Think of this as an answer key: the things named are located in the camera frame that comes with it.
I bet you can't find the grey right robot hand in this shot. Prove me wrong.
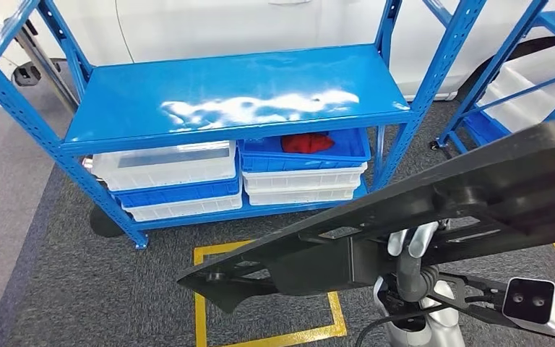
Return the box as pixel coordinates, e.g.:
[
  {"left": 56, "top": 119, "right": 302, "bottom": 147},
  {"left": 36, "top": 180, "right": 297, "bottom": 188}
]
[{"left": 386, "top": 220, "right": 440, "bottom": 304}]

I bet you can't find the black plastic plate frame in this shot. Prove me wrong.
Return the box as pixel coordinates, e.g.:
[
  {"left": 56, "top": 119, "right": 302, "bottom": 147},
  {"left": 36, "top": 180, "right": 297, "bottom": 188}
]
[{"left": 176, "top": 120, "right": 555, "bottom": 314}]

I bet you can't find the blue metal shelf rack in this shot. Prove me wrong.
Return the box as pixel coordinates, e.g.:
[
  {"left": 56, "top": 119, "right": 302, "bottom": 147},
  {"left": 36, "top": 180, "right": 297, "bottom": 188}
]
[
  {"left": 0, "top": 0, "right": 488, "bottom": 251},
  {"left": 421, "top": 0, "right": 555, "bottom": 154}
]

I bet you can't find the red cloth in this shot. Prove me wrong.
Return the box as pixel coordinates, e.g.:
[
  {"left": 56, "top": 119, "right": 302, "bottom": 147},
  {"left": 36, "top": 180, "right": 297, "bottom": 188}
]
[{"left": 280, "top": 132, "right": 336, "bottom": 155}]

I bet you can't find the yellow floor tape square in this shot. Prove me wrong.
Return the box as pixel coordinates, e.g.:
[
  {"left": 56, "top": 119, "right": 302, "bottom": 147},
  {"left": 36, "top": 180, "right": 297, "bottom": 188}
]
[{"left": 192, "top": 239, "right": 349, "bottom": 347}]

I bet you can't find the white car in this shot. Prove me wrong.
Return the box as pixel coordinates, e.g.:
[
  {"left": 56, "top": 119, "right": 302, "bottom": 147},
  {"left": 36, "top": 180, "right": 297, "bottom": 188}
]
[{"left": 0, "top": 0, "right": 555, "bottom": 104}]

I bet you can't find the grey metal stand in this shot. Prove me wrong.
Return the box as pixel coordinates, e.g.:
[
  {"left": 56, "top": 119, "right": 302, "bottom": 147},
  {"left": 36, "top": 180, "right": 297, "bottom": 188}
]
[{"left": 12, "top": 19, "right": 81, "bottom": 113}]

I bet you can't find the thick black cable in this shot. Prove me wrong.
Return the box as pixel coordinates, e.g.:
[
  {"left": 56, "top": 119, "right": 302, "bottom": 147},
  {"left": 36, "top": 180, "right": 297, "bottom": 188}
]
[{"left": 353, "top": 306, "right": 451, "bottom": 347}]

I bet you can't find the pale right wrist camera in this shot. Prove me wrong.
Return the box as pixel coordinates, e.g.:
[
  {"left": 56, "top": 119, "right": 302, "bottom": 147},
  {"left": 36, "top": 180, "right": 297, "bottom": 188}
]
[{"left": 501, "top": 276, "right": 555, "bottom": 339}]

